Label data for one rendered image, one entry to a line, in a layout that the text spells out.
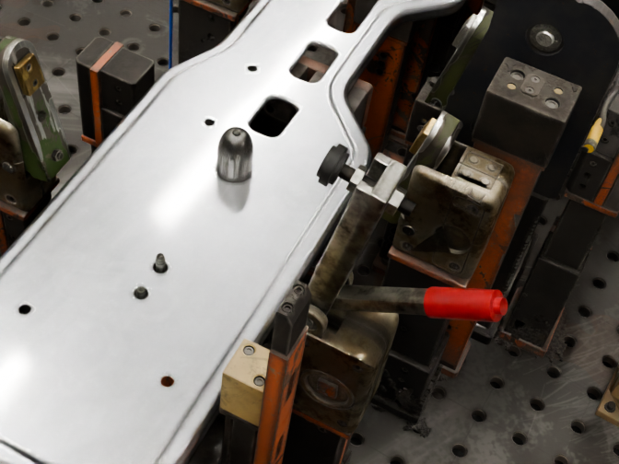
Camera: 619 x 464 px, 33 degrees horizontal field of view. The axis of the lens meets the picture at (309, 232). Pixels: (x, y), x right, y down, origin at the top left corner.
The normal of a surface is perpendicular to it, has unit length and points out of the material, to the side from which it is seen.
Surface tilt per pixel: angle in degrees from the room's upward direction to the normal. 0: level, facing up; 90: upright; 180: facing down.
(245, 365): 0
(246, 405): 90
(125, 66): 0
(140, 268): 0
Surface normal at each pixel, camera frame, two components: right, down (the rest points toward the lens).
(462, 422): 0.11, -0.61
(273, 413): -0.44, 0.68
